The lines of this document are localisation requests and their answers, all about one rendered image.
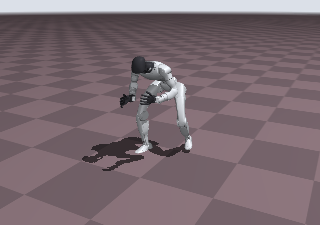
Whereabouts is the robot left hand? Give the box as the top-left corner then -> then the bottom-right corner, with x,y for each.
140,91 -> 157,106

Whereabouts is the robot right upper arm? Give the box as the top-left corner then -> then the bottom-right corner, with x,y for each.
131,72 -> 140,90

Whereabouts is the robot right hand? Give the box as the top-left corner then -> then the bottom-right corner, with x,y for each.
120,94 -> 135,109

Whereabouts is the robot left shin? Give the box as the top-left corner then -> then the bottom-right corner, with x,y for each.
180,118 -> 190,139

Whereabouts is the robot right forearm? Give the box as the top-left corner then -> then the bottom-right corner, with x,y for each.
129,83 -> 137,102

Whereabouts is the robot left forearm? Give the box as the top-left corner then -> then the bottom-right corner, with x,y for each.
155,89 -> 178,104

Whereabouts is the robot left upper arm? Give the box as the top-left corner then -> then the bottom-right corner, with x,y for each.
158,65 -> 178,94

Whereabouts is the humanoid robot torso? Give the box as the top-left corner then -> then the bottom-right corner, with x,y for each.
140,61 -> 177,92

